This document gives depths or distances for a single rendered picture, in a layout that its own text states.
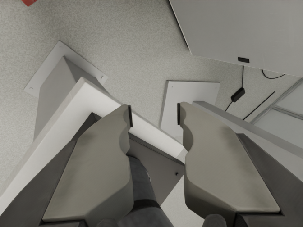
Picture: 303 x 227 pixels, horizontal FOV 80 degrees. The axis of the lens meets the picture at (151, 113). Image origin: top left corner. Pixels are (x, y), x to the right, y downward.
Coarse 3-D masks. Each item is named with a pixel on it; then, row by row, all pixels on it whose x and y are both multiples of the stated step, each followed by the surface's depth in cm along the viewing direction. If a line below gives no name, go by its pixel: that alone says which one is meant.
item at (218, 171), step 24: (192, 120) 10; (216, 120) 10; (192, 144) 9; (216, 144) 8; (240, 144) 8; (192, 168) 7; (216, 168) 7; (240, 168) 7; (192, 192) 7; (216, 192) 6; (240, 192) 6; (264, 192) 6
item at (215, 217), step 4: (208, 216) 5; (212, 216) 5; (216, 216) 5; (220, 216) 5; (100, 220) 5; (104, 220) 5; (108, 220) 5; (112, 220) 5; (204, 220) 5; (208, 220) 5; (212, 220) 5; (216, 220) 5; (220, 220) 5; (224, 220) 5; (100, 224) 5; (104, 224) 5; (108, 224) 5; (112, 224) 5; (116, 224) 5; (204, 224) 5; (208, 224) 5; (212, 224) 5; (216, 224) 5; (220, 224) 5; (224, 224) 5
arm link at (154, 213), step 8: (144, 208) 24; (152, 208) 25; (128, 216) 23; (136, 216) 23; (144, 216) 23; (152, 216) 24; (160, 216) 24; (120, 224) 22; (128, 224) 22; (136, 224) 22; (144, 224) 22; (152, 224) 22; (160, 224) 23; (168, 224) 24
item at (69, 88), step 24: (48, 72) 90; (72, 72) 60; (96, 72) 101; (48, 96) 64; (72, 96) 29; (96, 96) 29; (48, 120) 48; (72, 120) 29; (144, 120) 36; (48, 144) 29; (168, 144) 41; (24, 168) 29; (0, 192) 30
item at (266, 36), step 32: (192, 0) 84; (224, 0) 71; (256, 0) 61; (288, 0) 53; (192, 32) 101; (224, 32) 82; (256, 32) 69; (288, 32) 60; (256, 64) 80; (288, 64) 68
